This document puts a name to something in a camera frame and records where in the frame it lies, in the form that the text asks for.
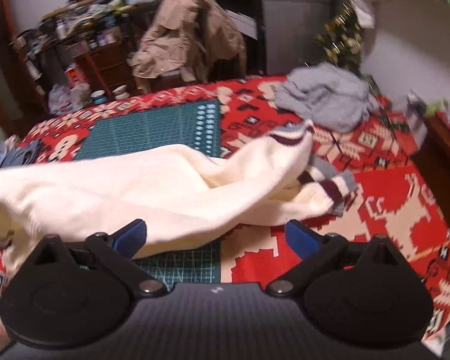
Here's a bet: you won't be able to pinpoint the white knit sweater vest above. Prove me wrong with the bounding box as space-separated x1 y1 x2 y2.
0 122 357 275

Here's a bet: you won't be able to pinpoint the red christmas pattern blanket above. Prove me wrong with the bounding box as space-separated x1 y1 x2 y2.
0 74 450 346

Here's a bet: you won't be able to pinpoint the green cutting mat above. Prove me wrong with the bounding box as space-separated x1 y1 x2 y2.
74 99 221 289

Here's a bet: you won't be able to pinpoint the folded blue jeans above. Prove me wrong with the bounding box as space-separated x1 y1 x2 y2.
0 140 42 169

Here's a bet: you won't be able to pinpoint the grey knit sweater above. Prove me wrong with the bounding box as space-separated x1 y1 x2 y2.
275 63 380 133

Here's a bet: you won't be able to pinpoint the dark wooden side table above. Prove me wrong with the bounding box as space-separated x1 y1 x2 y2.
411 116 450 228

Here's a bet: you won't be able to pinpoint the small christmas tree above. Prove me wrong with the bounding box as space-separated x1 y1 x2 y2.
315 2 362 76

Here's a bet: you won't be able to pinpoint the cluttered dark desk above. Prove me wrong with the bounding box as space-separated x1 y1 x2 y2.
7 0 263 113

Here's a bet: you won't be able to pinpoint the beige jacket on chair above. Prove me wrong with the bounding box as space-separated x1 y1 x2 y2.
130 0 247 82

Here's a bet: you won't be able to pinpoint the grey refrigerator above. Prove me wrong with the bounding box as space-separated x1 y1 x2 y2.
262 0 331 76

